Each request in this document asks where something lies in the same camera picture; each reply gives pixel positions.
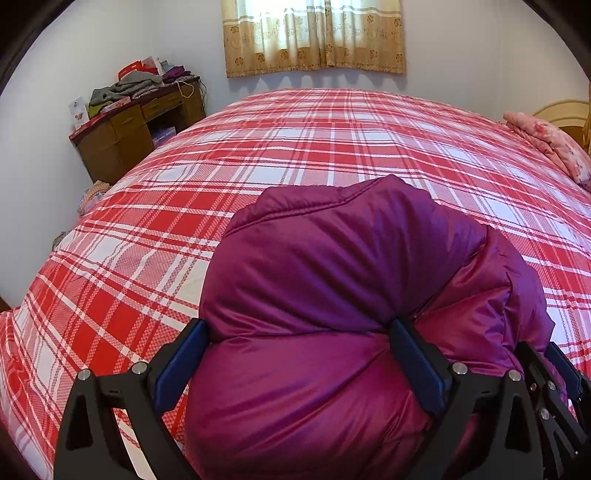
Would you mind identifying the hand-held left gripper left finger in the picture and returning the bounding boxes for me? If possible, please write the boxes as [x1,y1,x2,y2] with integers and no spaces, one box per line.
[54,318,208,480]

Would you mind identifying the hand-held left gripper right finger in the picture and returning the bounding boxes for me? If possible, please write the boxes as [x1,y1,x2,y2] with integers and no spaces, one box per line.
[389,318,546,480]

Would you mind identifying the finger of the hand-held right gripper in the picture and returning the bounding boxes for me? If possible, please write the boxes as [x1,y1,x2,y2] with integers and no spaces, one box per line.
[517,340,587,480]
[544,342,591,407]

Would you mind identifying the purple down jacket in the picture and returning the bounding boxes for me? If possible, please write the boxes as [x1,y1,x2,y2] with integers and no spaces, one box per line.
[185,174,566,480]

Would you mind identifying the grey clothes pile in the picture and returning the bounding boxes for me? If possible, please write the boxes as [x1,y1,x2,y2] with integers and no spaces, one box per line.
[88,73,164,106]

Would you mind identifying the purple folded clothes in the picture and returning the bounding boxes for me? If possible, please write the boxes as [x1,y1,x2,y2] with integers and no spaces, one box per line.
[161,65,192,84]

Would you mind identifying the patterned cloth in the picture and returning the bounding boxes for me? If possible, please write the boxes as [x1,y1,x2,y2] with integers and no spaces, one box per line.
[78,181,112,217]

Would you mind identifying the pink floral pillow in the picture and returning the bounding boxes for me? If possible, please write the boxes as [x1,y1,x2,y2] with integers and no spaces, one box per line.
[502,111,591,192]

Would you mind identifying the wooden desk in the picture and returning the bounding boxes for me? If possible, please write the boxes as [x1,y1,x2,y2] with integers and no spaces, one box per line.
[68,76,207,185]

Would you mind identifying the red plaid bed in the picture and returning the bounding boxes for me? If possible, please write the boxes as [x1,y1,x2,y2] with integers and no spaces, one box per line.
[0,88,591,480]

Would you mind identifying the wooden headboard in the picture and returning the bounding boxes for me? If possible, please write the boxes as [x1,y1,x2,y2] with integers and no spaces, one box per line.
[531,83,591,153]

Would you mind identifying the pink flat box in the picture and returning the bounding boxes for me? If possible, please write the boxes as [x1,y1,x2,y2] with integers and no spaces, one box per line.
[102,95,132,114]

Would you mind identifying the white printed box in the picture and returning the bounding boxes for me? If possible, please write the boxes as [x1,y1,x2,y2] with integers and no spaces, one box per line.
[68,96,90,130]

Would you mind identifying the red box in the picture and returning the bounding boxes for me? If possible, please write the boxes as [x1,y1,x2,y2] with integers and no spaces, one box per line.
[117,56,162,81]

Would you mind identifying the beige floral curtain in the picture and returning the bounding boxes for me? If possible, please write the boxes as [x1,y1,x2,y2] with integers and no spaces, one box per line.
[221,0,408,79]

